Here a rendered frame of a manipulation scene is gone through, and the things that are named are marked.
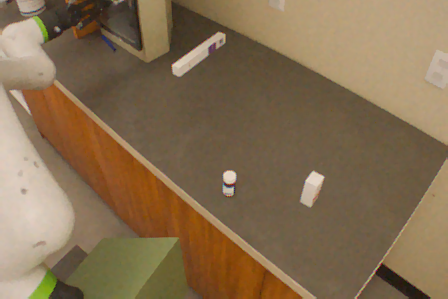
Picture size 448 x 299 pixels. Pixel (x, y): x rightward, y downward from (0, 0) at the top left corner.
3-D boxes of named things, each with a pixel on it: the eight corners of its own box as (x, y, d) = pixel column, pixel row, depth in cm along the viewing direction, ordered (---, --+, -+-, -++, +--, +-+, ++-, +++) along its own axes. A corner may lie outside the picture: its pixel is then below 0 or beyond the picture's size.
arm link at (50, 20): (30, 12, 116) (38, 36, 122) (45, 21, 110) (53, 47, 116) (46, 4, 119) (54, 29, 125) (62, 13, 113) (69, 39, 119)
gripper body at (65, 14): (65, 36, 120) (89, 24, 125) (58, 13, 114) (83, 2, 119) (55, 29, 124) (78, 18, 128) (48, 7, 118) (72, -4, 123)
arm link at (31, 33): (-9, 25, 104) (-5, 44, 114) (11, 57, 104) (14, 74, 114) (32, 6, 111) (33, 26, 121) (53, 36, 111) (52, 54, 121)
